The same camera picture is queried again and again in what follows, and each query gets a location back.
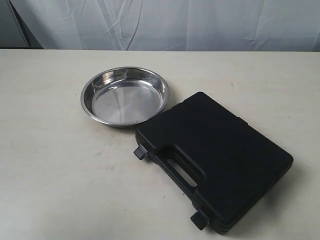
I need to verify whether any round stainless steel pan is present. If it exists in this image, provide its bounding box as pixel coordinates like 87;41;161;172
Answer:
80;66;170;128

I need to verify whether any black plastic tool case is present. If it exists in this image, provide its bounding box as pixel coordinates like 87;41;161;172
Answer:
134;91;294;235

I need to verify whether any white backdrop curtain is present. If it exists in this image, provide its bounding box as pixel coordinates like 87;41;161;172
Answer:
0;0;320;52

